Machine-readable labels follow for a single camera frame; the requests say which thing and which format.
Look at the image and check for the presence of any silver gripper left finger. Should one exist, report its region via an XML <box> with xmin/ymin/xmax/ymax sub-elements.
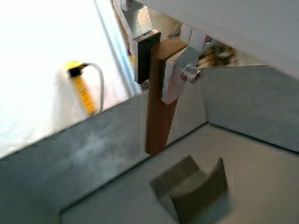
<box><xmin>123</xmin><ymin>3</ymin><xmax>162</xmax><ymax>84</ymax></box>

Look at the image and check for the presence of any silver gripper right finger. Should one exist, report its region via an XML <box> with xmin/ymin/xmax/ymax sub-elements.
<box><xmin>162</xmin><ymin>24</ymin><xmax>218</xmax><ymax>105</ymax></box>

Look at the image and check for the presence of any brown oval wooden peg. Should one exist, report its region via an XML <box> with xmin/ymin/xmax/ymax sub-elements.
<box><xmin>145</xmin><ymin>38</ymin><xmax>186</xmax><ymax>155</ymax></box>

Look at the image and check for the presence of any dark grey curved fixture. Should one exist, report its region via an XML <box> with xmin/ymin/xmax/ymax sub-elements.
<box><xmin>150</xmin><ymin>156</ymin><xmax>229</xmax><ymax>224</ymax></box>

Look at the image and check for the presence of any yellow black plug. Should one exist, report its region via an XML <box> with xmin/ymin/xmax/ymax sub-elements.
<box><xmin>67</xmin><ymin>60</ymin><xmax>97</xmax><ymax>116</ymax></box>

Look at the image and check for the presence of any white cable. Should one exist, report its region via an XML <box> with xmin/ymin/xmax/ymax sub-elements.
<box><xmin>89</xmin><ymin>62</ymin><xmax>107</xmax><ymax>114</ymax></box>

